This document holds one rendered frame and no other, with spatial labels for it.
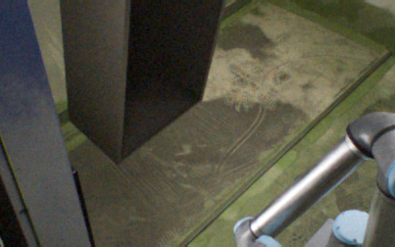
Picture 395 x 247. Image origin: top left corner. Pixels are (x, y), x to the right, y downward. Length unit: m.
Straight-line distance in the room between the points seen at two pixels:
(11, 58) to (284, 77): 2.71
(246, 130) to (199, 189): 0.53
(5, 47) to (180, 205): 1.94
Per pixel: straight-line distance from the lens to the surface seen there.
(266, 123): 3.38
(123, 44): 1.97
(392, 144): 1.37
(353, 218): 1.93
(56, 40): 3.36
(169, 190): 3.02
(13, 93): 1.24
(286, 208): 1.61
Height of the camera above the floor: 2.43
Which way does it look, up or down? 45 degrees down
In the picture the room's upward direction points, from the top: straight up
